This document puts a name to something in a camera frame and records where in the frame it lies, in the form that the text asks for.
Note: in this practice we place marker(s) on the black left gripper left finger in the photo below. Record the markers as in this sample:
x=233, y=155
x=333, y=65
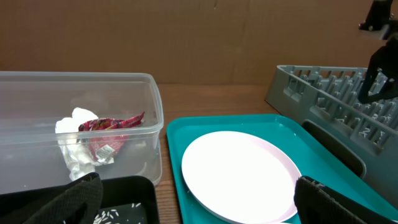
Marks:
x=76, y=202

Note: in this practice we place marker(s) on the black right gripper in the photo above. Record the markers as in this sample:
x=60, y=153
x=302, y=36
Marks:
x=380, y=19

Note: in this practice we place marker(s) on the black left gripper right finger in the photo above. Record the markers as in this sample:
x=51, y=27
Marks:
x=319, y=204

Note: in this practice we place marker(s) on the pile of rice grains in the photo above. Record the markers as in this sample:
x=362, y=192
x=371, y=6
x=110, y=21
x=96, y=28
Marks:
x=132, y=213

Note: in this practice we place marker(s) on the white tissue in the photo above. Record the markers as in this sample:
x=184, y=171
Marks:
x=77, y=157

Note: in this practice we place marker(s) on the red snack wrapper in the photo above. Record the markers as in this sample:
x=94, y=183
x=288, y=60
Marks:
x=102, y=149

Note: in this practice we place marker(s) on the pink round plate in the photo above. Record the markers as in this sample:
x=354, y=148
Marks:
x=240, y=178

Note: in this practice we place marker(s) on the grey dishwasher rack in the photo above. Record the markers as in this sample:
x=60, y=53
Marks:
x=324, y=100

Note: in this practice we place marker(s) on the clear plastic waste bin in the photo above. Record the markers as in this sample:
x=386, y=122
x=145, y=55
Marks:
x=32, y=103

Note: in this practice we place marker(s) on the black rectangular tray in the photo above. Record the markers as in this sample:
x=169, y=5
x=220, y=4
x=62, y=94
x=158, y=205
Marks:
x=133, y=189

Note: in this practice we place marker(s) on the teal plastic serving tray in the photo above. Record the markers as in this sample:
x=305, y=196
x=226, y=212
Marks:
x=311, y=158

